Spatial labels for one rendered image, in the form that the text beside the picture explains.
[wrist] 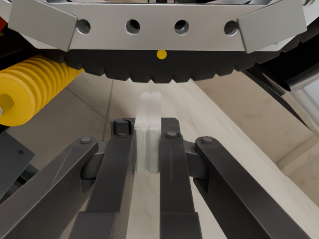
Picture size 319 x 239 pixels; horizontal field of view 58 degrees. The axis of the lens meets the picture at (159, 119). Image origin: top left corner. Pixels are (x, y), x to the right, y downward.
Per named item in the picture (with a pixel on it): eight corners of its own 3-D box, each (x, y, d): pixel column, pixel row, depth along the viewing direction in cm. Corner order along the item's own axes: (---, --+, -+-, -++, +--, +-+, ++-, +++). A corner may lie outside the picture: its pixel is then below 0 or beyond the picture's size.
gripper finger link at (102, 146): (132, 180, 15) (75, 179, 15) (139, 137, 20) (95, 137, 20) (131, 154, 14) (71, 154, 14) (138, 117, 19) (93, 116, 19)
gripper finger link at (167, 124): (160, 154, 14) (220, 154, 14) (160, 116, 19) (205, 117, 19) (160, 179, 15) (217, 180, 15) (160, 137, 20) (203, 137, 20)
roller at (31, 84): (79, 76, 56) (98, 54, 54) (1, 148, 29) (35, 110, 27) (55, 54, 54) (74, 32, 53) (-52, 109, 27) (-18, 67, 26)
